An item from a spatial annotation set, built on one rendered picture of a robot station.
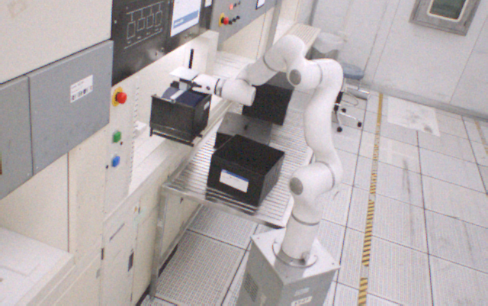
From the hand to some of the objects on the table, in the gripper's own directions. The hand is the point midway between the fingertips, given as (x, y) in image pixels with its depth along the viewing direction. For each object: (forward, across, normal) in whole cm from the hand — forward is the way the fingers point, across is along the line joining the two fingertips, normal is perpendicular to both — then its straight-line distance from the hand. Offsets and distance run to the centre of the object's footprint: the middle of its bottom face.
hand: (185, 77), depth 203 cm
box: (-22, -96, +48) cm, 110 cm away
